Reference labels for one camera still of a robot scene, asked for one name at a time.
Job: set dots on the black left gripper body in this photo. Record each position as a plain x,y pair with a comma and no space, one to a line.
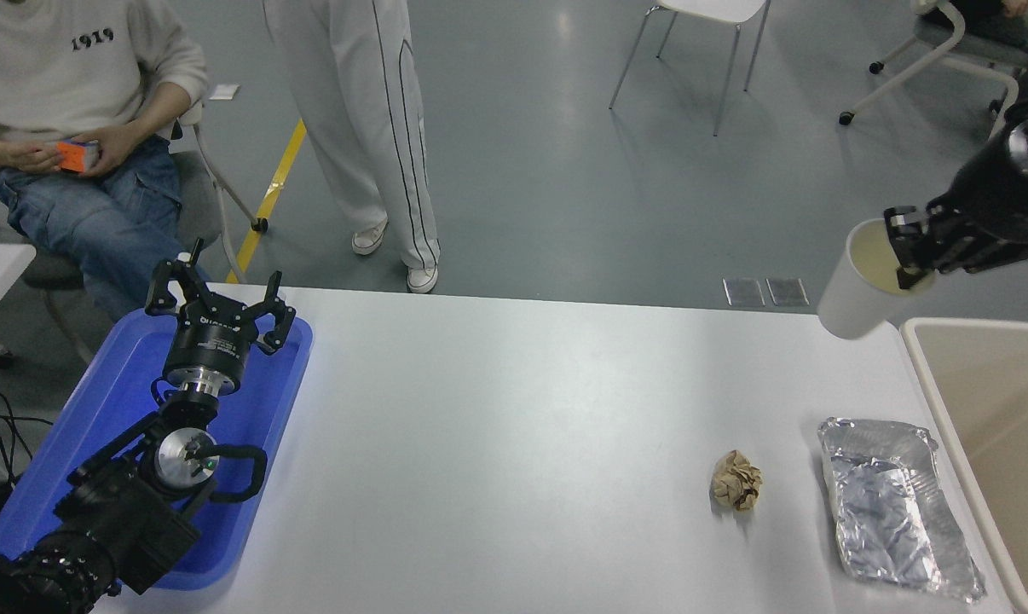
211,350

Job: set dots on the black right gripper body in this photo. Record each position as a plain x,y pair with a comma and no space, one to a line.
1000,200

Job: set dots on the white paper cup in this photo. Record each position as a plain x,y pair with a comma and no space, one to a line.
846,298

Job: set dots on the colourful puzzle cube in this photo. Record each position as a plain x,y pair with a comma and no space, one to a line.
75,156

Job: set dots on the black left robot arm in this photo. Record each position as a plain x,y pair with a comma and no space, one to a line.
122,512

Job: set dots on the seated person's left hand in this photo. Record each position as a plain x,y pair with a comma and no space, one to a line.
118,145

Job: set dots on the seated person's right hand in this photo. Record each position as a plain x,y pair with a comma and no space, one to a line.
32,158

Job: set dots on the grey office chair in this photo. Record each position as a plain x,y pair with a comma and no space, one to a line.
200,213

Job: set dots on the blue plastic tray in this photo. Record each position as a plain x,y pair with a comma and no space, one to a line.
113,401

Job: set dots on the seated person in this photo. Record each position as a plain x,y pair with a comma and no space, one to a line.
96,213

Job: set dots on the clear floor plate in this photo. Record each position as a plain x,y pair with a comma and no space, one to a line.
788,292
744,292

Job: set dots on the large pale bin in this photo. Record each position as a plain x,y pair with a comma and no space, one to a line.
1008,409

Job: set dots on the white rolling chair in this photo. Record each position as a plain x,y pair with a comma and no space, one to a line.
932,55

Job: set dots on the person on rolling chair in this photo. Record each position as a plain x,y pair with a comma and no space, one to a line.
991,13

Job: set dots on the standing person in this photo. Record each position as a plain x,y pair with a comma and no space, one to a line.
352,111

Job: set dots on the silver foil tray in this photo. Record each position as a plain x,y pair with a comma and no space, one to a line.
889,512

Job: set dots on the crumpled tan paper ball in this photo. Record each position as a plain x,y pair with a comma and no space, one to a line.
736,482

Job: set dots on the white chair with metal legs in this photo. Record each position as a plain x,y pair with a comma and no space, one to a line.
719,7

